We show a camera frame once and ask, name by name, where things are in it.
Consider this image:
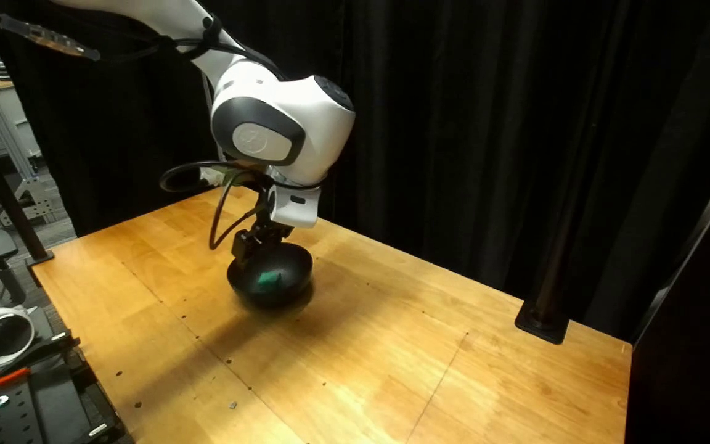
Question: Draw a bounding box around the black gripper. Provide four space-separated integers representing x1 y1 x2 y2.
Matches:
233 189 292 264

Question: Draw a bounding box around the green block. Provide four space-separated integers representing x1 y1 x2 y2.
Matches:
256 271 281 289

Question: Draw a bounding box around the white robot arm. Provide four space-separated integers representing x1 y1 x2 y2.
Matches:
58 0 355 226

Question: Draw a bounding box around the black bowl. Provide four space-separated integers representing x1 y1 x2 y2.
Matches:
228 243 314 310

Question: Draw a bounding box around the black perforated board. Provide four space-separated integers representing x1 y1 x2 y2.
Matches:
0 333 136 444

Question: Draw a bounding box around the black pole with base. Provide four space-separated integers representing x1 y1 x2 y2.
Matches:
516 0 589 345

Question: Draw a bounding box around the orange clamp at left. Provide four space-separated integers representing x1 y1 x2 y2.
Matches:
0 368 32 387

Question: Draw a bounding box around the black curtain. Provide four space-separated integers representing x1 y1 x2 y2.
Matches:
0 0 710 343

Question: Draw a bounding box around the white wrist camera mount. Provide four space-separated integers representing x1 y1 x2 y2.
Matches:
271 185 320 226

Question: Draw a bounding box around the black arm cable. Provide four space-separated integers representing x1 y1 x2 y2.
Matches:
157 158 270 251

